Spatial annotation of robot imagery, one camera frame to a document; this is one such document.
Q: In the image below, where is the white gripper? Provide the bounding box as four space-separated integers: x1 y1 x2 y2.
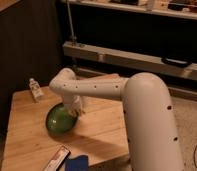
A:
62 95 84 117

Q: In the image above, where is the green ceramic bowl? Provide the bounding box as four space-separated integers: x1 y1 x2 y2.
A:
45 103 78 136

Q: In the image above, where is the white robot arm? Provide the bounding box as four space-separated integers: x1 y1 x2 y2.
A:
49 68 184 171

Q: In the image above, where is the black rectangular box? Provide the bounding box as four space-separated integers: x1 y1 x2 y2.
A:
43 146 70 171

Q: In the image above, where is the blue sponge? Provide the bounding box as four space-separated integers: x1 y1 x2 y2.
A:
65 155 88 171

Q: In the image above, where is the metal pole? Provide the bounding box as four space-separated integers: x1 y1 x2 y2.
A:
66 0 77 45

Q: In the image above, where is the grey metal case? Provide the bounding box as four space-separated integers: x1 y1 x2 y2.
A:
63 41 197 81

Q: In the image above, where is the black case handle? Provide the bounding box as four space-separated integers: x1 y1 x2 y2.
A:
161 58 192 68

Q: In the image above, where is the cluttered wall shelf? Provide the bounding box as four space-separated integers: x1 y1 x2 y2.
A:
61 0 197 20

